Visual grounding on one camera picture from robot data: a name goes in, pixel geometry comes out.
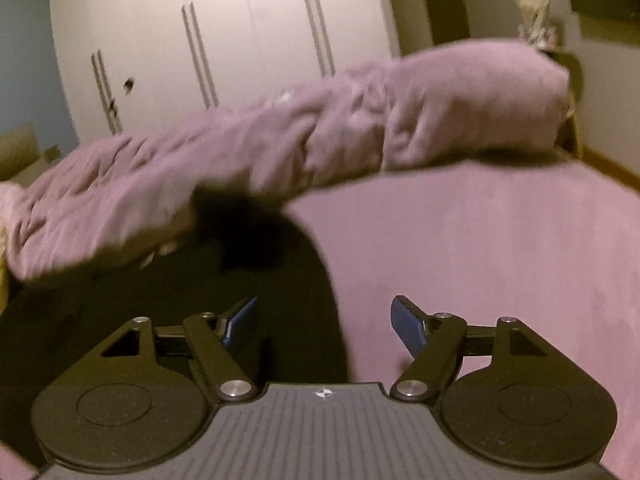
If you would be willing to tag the white wardrobe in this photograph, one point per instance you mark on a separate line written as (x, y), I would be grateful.
(225, 35)

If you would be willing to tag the dark door frame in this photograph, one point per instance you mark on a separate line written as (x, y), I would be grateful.
(442, 0)

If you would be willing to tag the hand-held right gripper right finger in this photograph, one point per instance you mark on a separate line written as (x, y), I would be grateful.
(407, 327)

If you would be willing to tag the pale flower ornament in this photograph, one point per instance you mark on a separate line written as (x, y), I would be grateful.
(534, 12)

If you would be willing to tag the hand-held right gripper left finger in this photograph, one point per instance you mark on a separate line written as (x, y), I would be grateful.
(242, 322)

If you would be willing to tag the purple bed sheet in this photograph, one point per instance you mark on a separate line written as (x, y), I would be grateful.
(475, 260)

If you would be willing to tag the crumpled purple duvet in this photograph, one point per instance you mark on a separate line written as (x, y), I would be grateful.
(300, 135)

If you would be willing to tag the black knit sweater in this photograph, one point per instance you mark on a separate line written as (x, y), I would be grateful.
(125, 300)

